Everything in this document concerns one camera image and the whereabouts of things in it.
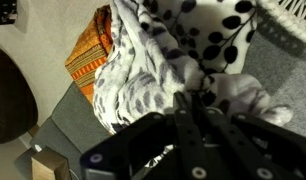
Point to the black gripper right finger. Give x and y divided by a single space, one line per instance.
258 150

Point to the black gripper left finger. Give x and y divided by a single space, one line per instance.
155 147

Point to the white black spotted blanket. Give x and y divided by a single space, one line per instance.
196 47

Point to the grey fabric sofa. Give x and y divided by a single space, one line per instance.
275 57

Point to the cardboard box on sofa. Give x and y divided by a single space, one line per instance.
49 165

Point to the orange striped blanket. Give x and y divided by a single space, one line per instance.
91 51

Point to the white woven laundry basket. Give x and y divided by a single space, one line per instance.
290 14

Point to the dark brown bean bag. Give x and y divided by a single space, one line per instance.
18 108

